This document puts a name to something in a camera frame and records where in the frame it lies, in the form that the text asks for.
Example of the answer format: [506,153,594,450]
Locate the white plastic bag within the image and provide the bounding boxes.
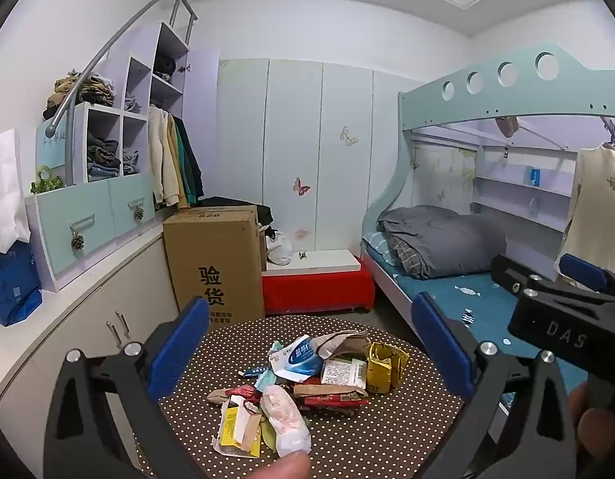
[260,384,312,457]
[266,232,293,266]

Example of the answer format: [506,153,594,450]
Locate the dark hanging jacket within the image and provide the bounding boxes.
[180,119,205,200]

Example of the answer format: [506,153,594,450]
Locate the red brown snack wrapper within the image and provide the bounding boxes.
[292,383,371,412]

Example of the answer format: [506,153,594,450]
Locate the small red wrapper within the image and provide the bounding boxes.
[208,385,261,405]

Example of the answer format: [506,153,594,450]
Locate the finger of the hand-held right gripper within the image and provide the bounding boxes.
[490,254,544,297]
[559,253,615,305]

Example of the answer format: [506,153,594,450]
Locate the cream hanging hoodie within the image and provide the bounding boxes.
[147,107,181,208]

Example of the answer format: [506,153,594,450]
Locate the person's right hand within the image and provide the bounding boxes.
[568,382,612,460]

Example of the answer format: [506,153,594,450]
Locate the metal handrail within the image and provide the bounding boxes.
[44,0,198,185]

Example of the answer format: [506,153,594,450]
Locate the green hanging jacket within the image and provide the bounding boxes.
[174,116,198,206]

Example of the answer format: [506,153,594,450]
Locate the teal patterned bed sheet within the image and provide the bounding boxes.
[387,269,615,410]

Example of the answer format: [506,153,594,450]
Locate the teal bunk bed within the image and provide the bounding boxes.
[360,42,615,410]

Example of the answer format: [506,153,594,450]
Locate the white wardrobe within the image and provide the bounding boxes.
[218,58,423,260]

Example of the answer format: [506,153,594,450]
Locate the stepped shelf cabinet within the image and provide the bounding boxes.
[25,22,193,293]

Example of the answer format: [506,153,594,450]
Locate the white printed packet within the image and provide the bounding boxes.
[320,358,369,389]

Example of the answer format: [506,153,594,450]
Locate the brown folded clothes pile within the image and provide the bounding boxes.
[43,74,116,121]

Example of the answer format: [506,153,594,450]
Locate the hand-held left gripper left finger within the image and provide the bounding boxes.
[43,297,211,479]

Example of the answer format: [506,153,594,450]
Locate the red bench with white top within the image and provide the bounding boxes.
[262,249,376,315]

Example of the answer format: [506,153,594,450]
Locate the black folded clothes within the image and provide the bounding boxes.
[154,55,177,81]

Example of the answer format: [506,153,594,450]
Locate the dark clothes pile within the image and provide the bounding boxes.
[200,196,274,228]

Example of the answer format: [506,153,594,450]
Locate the person's left hand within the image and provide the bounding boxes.
[246,451,311,479]

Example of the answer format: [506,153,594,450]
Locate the cream hanging shirt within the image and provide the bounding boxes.
[554,142,615,290]

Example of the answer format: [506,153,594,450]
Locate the green plant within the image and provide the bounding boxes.
[30,168,67,195]

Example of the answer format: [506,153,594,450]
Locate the blue bag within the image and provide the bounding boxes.
[0,242,43,327]

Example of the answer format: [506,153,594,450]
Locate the yellow white small box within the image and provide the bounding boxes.
[211,394,263,459]

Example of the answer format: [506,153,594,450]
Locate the brown dotted tablecloth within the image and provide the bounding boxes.
[138,315,470,479]

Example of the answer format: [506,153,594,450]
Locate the grey quilt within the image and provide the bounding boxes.
[377,206,508,280]

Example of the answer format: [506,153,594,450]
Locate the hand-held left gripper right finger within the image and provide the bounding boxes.
[411,292,584,479]

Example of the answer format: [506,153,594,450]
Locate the blue pillow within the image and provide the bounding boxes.
[365,232,394,265]

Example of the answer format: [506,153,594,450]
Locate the white low cabinet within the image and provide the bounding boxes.
[0,232,181,410]

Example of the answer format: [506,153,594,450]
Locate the yellow carton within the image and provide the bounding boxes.
[366,342,411,394]

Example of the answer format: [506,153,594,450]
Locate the blue white wrapper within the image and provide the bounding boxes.
[270,335,324,384]

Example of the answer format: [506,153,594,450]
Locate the brown paper bag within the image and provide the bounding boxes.
[315,329,372,360]

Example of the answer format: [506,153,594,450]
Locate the large cardboard box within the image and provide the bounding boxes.
[163,210,266,333]

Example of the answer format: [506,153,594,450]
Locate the dark folded clothes stack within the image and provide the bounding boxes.
[86,132,121,180]

